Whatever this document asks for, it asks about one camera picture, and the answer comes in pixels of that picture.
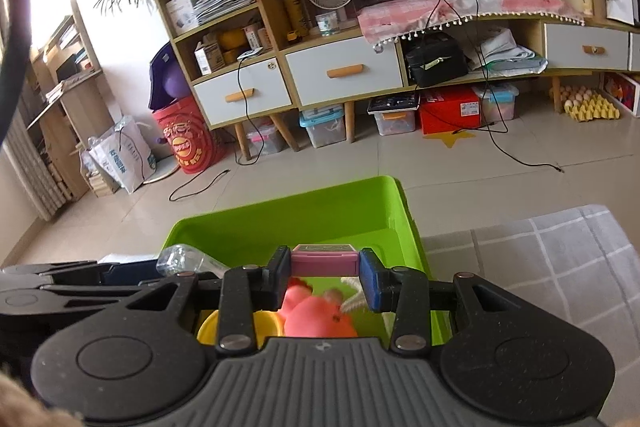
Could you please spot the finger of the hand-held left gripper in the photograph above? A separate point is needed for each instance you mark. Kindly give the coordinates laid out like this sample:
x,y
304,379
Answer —
x,y
75,294
130,272

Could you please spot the checked grey blanket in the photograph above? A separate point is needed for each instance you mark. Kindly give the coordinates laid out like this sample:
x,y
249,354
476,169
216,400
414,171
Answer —
x,y
550,267

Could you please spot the white drawer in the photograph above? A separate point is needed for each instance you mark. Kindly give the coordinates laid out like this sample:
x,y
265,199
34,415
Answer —
x,y
585,37
240,79
345,54
635,52

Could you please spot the black lid storage bin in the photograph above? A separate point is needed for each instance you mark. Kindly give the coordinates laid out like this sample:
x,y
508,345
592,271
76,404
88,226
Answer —
x,y
392,117

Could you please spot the clear bin with pastel contents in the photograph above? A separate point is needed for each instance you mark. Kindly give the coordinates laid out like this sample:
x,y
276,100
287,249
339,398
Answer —
x,y
495,102

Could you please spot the pink tasselled cloth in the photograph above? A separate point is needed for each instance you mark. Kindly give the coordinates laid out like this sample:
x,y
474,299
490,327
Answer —
x,y
400,19

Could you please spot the blue lid storage bin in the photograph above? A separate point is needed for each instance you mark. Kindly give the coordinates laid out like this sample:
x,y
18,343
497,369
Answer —
x,y
322,127

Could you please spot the fuzzy beige sleeve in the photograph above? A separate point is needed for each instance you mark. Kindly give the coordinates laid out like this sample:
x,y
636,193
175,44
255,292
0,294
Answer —
x,y
25,407

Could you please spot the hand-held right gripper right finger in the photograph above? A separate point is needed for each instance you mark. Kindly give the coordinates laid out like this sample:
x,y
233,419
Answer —
x,y
372,279

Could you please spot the yellow toy cup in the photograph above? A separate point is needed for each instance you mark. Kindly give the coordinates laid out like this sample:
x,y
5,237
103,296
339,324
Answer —
x,y
270,324

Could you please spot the clear bin with pink contents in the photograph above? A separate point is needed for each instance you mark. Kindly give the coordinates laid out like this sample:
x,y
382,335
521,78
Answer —
x,y
265,139

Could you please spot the red printed bucket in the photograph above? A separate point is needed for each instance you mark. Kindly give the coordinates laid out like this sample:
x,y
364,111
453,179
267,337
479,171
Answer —
x,y
187,142

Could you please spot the pink cartoon print box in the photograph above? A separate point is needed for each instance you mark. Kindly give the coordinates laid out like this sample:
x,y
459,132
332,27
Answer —
x,y
325,263

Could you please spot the pale cloth and paper pile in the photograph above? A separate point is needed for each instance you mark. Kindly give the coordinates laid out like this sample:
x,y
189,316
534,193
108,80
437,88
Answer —
x,y
505,52

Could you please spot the pink toy pig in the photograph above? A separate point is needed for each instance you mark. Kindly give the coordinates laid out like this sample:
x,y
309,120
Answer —
x,y
315,317

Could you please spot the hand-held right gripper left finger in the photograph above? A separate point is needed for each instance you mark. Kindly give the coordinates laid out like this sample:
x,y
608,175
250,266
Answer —
x,y
280,279

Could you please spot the purple cushion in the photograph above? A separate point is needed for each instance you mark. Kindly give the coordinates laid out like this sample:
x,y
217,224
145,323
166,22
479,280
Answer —
x,y
170,77

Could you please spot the red cardboard box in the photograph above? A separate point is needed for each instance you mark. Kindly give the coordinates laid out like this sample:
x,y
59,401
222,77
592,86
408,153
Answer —
x,y
450,109

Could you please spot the wooden low sideboard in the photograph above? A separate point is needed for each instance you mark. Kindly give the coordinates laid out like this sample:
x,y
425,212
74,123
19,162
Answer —
x,y
539,47

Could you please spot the yellow star floor sticker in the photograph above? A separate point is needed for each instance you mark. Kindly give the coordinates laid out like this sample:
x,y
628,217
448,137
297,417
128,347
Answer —
x,y
450,139

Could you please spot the black bag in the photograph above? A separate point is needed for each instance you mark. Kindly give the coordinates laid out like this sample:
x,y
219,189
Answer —
x,y
435,62

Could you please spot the beige curtain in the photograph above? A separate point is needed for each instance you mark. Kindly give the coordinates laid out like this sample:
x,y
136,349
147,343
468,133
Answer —
x,y
35,167

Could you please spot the clear plastic bottle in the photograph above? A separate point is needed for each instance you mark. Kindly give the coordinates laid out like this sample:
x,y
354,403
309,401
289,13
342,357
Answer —
x,y
190,259

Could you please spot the wooden bookshelf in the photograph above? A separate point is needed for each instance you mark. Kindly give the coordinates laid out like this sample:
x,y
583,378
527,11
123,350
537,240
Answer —
x,y
65,107

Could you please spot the white printed cup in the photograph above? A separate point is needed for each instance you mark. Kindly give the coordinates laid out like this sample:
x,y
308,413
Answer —
x,y
326,24

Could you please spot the yellow egg tray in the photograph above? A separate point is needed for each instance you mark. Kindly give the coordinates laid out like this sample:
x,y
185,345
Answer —
x,y
590,107

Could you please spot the green plastic box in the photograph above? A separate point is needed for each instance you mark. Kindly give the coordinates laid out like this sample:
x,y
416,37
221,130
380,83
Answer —
x,y
300,217

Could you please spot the white carton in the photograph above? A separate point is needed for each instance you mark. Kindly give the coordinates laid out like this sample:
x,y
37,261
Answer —
x,y
182,12

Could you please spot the white shopping bag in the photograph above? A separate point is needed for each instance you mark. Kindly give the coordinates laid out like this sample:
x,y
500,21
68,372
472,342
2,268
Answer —
x,y
125,157

